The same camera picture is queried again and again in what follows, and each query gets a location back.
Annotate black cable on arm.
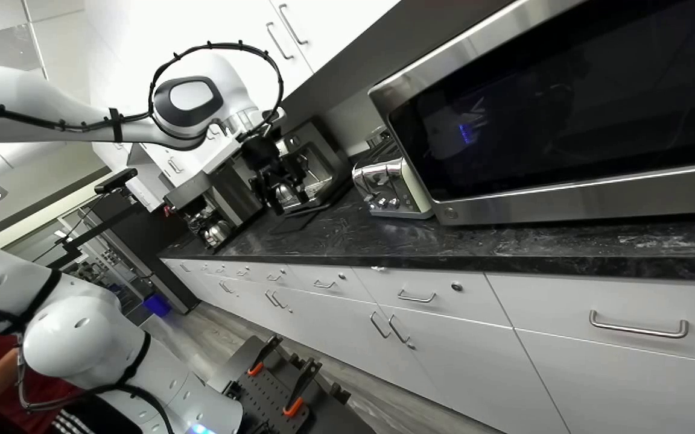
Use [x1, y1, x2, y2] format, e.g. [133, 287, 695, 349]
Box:
[0, 40, 287, 145]

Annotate metal drawer handle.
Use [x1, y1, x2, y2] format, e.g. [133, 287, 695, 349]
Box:
[395, 287, 440, 309]
[585, 309, 691, 342]

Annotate metal upper cabinet handle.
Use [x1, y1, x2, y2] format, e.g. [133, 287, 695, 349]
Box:
[262, 20, 296, 63]
[276, 2, 311, 47]

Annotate black tripod stand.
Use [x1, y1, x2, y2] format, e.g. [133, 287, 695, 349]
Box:
[43, 166, 144, 272]

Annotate black clamp orange grip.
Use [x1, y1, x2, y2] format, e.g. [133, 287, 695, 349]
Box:
[276, 360, 325, 424]
[237, 334, 284, 385]

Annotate small blue lit device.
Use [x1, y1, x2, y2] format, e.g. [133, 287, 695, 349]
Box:
[142, 291, 175, 321]

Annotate white upper wall cabinets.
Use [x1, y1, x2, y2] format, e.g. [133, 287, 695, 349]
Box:
[24, 0, 403, 211]

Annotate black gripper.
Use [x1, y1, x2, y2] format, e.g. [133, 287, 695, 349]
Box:
[238, 127, 317, 214]

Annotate white lower cabinet unit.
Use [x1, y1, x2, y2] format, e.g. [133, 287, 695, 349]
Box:
[157, 255, 695, 434]

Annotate stainless steel espresso machine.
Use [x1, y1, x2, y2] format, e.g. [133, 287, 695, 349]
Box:
[163, 119, 351, 251]

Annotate black perforated plate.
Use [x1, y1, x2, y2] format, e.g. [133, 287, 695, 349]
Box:
[217, 332, 376, 434]

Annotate stainless steel microwave oven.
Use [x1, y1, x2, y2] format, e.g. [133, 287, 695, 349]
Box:
[367, 0, 695, 228]

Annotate cream and chrome toaster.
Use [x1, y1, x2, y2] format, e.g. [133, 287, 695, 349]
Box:
[350, 154, 437, 225]

